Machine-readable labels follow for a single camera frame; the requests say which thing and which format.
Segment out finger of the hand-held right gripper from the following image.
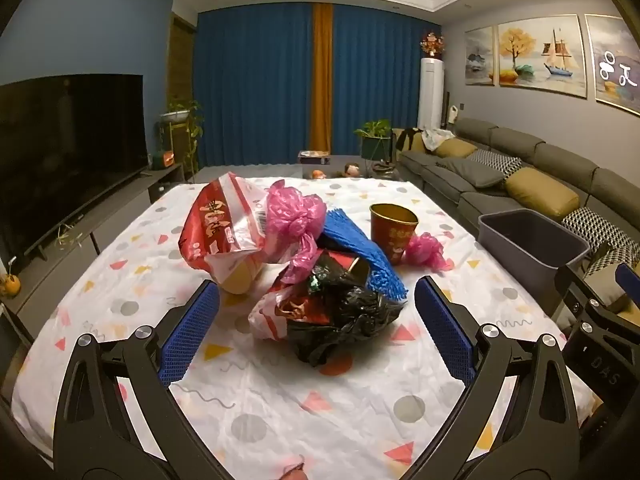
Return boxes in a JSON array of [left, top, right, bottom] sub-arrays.
[[616, 262, 640, 308], [555, 264, 603, 321]]

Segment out wooden plant stand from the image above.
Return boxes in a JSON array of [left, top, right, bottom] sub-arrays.
[[167, 120, 198, 181]]

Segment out trailing potted plant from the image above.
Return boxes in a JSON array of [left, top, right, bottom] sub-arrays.
[[159, 97, 205, 136]]

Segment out white cloth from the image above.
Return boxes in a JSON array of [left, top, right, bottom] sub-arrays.
[[422, 128, 456, 151]]

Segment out grey cushion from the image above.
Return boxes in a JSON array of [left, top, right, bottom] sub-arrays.
[[442, 157, 506, 188]]

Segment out black television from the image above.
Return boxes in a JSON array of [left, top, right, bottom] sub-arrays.
[[0, 74, 151, 261]]

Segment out black white patterned cushion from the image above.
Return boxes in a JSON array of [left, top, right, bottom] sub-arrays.
[[560, 206, 640, 261], [582, 245, 640, 276], [467, 149, 522, 176]]

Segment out grey plastic bin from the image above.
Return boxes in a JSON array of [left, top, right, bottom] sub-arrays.
[[477, 209, 592, 313]]

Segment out orange curtain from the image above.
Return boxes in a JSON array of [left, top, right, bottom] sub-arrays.
[[309, 2, 335, 152]]

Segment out black plastic bag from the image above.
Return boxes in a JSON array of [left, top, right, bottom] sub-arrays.
[[280, 252, 406, 366]]

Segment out blue curtain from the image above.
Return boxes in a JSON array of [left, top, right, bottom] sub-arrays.
[[330, 10, 443, 156], [192, 2, 316, 167]]

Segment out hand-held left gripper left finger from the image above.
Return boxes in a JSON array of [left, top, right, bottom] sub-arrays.
[[52, 279, 236, 480]]

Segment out white standing air conditioner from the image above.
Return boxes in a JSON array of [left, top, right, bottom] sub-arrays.
[[417, 57, 446, 131]]

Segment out large pink plastic bag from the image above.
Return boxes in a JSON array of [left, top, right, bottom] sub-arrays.
[[265, 180, 328, 281]]

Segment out red gold flower ornament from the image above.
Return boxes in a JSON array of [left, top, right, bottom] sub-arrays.
[[419, 30, 446, 58]]

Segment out white red plastic wrapper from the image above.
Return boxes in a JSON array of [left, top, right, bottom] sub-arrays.
[[248, 287, 331, 343]]

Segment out small pink plastic bag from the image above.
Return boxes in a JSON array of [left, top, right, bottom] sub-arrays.
[[405, 232, 451, 272]]

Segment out green metal plant stand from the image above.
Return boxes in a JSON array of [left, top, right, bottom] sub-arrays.
[[361, 135, 396, 173]]

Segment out small grey landscape painting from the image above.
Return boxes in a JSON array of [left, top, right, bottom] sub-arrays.
[[465, 25, 497, 86]]

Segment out white printed tablecloth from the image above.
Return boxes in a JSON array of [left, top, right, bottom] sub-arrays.
[[10, 176, 601, 480]]

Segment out purple abstract painting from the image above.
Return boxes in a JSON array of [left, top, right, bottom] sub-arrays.
[[585, 14, 640, 118]]

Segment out grey television cabinet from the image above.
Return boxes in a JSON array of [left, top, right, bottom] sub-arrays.
[[0, 162, 198, 321]]

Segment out red white plastic bag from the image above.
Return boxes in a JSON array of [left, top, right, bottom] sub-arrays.
[[180, 172, 271, 281]]

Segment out grey sofa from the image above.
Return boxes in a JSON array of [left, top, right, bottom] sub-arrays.
[[392, 117, 640, 311]]

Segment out gold rimmed red paper cup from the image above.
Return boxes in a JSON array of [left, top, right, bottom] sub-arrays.
[[369, 203, 420, 266]]

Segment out small yellow cushion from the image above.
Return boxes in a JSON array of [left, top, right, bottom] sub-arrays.
[[432, 138, 478, 159]]

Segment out beige cushion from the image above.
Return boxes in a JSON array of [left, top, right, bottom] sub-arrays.
[[585, 265, 636, 311]]

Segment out dry plant sprigs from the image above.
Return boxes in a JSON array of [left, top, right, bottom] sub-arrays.
[[55, 225, 86, 248]]

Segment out tree and sailboat painting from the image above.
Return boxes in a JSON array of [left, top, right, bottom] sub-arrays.
[[495, 14, 587, 98]]

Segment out blue foam net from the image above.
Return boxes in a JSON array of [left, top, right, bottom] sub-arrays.
[[320, 209, 408, 303]]

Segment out green potted plant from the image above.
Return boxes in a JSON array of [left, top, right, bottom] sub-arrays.
[[354, 119, 393, 138]]

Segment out large yellow cushion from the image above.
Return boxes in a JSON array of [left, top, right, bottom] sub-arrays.
[[505, 167, 581, 218]]

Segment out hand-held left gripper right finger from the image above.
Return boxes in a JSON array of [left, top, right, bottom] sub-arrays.
[[400, 276, 583, 480]]

